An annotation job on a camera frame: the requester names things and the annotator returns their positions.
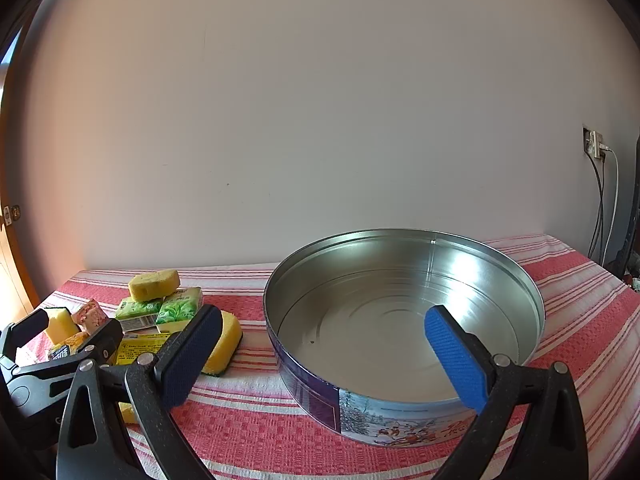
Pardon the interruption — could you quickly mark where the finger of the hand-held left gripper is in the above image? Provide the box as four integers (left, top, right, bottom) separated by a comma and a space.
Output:
0, 308, 51, 368
15, 318, 124, 379

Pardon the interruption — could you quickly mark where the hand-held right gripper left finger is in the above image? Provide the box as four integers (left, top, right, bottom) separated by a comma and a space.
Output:
56, 304, 223, 480

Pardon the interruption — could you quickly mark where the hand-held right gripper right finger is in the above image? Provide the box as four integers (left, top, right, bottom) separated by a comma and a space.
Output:
424, 304, 590, 480

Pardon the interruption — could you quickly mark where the pale yellow sponge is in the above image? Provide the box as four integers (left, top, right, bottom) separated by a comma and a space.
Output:
45, 308, 81, 345

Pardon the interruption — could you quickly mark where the black orange snack packet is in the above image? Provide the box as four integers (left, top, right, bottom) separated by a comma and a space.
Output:
47, 332, 91, 361

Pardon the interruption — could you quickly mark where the green tissue pack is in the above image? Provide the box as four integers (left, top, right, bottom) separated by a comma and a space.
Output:
155, 286, 205, 336
115, 296, 165, 332

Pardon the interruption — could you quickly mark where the yellow sponge with speckled top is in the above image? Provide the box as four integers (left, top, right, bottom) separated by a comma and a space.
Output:
128, 269, 181, 303

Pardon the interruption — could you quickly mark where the round metal tin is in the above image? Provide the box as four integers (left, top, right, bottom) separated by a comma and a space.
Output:
263, 228, 546, 447

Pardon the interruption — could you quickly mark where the pink floral snack packet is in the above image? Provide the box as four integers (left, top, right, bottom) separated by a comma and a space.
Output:
71, 298, 110, 333

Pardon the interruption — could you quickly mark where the wooden door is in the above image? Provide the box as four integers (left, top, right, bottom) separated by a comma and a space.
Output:
0, 30, 43, 321

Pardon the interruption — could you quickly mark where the red white striped tablecloth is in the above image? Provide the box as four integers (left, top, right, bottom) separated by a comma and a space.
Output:
30, 232, 640, 480

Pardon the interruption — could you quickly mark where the black cable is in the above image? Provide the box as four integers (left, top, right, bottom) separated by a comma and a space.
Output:
587, 152, 607, 261

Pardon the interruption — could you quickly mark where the white cable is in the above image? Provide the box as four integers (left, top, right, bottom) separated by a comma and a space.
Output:
602, 146, 621, 261

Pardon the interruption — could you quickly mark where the wall socket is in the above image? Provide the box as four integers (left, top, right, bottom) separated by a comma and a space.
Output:
582, 125, 607, 157

